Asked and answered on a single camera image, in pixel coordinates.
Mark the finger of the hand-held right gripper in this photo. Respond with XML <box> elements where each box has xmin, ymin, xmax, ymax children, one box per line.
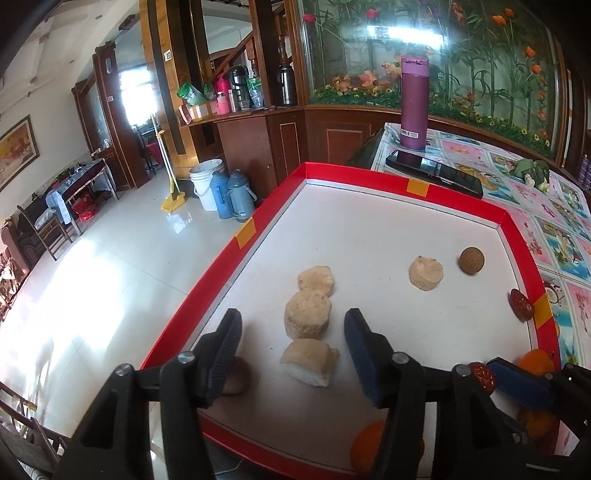
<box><xmin>486</xmin><ymin>359</ymin><xmax>591</xmax><ymax>416</ymax></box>

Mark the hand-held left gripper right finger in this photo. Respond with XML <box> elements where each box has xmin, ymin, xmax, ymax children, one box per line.
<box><xmin>343</xmin><ymin>308</ymin><xmax>532</xmax><ymax>480</ymax></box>

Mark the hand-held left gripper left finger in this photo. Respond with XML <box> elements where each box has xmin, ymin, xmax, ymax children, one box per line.
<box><xmin>53</xmin><ymin>308</ymin><xmax>244</xmax><ymax>480</ymax></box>

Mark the small orange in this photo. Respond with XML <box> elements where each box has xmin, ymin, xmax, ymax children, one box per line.
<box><xmin>516</xmin><ymin>406</ymin><xmax>558</xmax><ymax>440</ymax></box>
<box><xmin>349</xmin><ymin>419</ymin><xmax>426</xmax><ymax>478</ymax></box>
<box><xmin>517</xmin><ymin>348</ymin><xmax>556</xmax><ymax>377</ymax></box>

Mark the brown longan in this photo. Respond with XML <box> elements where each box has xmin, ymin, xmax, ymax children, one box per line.
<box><xmin>458</xmin><ymin>247</ymin><xmax>485</xmax><ymax>276</ymax></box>
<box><xmin>222</xmin><ymin>357</ymin><xmax>252</xmax><ymax>396</ymax></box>

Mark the red date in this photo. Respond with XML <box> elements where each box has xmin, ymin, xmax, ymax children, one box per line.
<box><xmin>508</xmin><ymin>288</ymin><xmax>535</xmax><ymax>322</ymax></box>
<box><xmin>467</xmin><ymin>362</ymin><xmax>497</xmax><ymax>396</ymax></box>

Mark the beige square crumbly cake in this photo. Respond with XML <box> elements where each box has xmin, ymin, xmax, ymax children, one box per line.
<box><xmin>280</xmin><ymin>339</ymin><xmax>341</xmax><ymax>387</ymax></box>

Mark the beige round crumbly cake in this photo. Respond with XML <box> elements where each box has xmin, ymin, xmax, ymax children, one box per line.
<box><xmin>409</xmin><ymin>255</ymin><xmax>445</xmax><ymax>291</ymax></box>
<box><xmin>297</xmin><ymin>265</ymin><xmax>335</xmax><ymax>296</ymax></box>
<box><xmin>283</xmin><ymin>290</ymin><xmax>332</xmax><ymax>340</ymax></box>

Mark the red shallow cardboard box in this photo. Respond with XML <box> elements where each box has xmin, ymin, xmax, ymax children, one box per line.
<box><xmin>139</xmin><ymin>161</ymin><xmax>561</xmax><ymax>480</ymax></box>

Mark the grey-blue thermos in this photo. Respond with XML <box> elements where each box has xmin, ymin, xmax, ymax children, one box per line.
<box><xmin>226</xmin><ymin>169</ymin><xmax>257</xmax><ymax>223</ymax></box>

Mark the blue thermos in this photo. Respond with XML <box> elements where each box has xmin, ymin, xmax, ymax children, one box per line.
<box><xmin>210</xmin><ymin>171</ymin><xmax>232</xmax><ymax>220</ymax></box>

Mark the yellow broom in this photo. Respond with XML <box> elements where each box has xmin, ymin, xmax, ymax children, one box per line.
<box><xmin>148</xmin><ymin>115</ymin><xmax>188</xmax><ymax>213</ymax></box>

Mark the white plastic bucket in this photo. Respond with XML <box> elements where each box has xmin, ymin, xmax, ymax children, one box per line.
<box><xmin>189</xmin><ymin>158</ymin><xmax>225</xmax><ymax>212</ymax></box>

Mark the black smartphone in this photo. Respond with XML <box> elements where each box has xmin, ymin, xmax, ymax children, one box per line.
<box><xmin>385</xmin><ymin>148</ymin><xmax>484</xmax><ymax>199</ymax></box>

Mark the red bag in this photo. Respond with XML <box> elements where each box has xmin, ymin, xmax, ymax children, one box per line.
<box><xmin>71</xmin><ymin>196</ymin><xmax>98</xmax><ymax>222</ymax></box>

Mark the wooden chair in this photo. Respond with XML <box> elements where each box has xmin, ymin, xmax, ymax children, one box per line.
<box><xmin>0</xmin><ymin>378</ymin><xmax>70</xmax><ymax>480</ymax></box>
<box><xmin>17</xmin><ymin>203</ymin><xmax>75</xmax><ymax>261</ymax></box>

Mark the green leafy vegetable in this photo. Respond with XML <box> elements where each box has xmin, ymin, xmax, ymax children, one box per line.
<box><xmin>513</xmin><ymin>158</ymin><xmax>551</xmax><ymax>192</ymax></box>

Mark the brown wooden cabinet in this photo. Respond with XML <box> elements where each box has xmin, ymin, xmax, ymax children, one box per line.
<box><xmin>139</xmin><ymin>0</ymin><xmax>591</xmax><ymax>208</ymax></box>

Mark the light blue cloth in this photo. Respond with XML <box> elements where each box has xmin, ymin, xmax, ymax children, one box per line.
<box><xmin>45</xmin><ymin>189</ymin><xmax>70</xmax><ymax>222</ymax></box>

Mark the side table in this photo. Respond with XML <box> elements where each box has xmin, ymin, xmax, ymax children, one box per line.
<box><xmin>46</xmin><ymin>158</ymin><xmax>118</xmax><ymax>232</ymax></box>

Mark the dark wooden armchair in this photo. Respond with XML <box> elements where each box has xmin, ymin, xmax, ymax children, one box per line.
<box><xmin>0</xmin><ymin>217</ymin><xmax>38</xmax><ymax>278</ymax></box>

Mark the small cardboard box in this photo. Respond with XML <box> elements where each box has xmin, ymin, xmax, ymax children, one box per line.
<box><xmin>180</xmin><ymin>102</ymin><xmax>218</xmax><ymax>123</ymax></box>

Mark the pink bottle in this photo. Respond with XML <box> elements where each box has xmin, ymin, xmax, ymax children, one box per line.
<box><xmin>215</xmin><ymin>76</ymin><xmax>232</xmax><ymax>116</ymax></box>

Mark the purple insulated bottle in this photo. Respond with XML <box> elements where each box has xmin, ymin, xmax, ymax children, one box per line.
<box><xmin>399</xmin><ymin>54</ymin><xmax>431</xmax><ymax>151</ymax></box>

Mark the green plastic bag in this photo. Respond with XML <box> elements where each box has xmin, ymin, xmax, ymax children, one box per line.
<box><xmin>178</xmin><ymin>82</ymin><xmax>208</xmax><ymax>107</ymax></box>

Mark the green packet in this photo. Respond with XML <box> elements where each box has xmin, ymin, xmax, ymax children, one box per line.
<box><xmin>247</xmin><ymin>76</ymin><xmax>265</xmax><ymax>109</ymax></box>

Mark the steel thermos flask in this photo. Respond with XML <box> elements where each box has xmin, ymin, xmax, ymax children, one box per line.
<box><xmin>278</xmin><ymin>62</ymin><xmax>297</xmax><ymax>107</ymax></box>

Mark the black thermos jug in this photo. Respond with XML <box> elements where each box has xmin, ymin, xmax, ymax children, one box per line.
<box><xmin>229</xmin><ymin>65</ymin><xmax>250</xmax><ymax>112</ymax></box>

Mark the floral glass panel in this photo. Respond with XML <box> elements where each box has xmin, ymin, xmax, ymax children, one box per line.
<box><xmin>295</xmin><ymin>0</ymin><xmax>568</xmax><ymax>153</ymax></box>

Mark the wooden door frame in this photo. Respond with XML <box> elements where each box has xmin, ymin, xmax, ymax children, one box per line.
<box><xmin>74</xmin><ymin>41</ymin><xmax>153</xmax><ymax>190</ymax></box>

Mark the framed wall picture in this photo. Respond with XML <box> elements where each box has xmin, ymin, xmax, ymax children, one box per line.
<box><xmin>0</xmin><ymin>115</ymin><xmax>41</xmax><ymax>192</ymax></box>

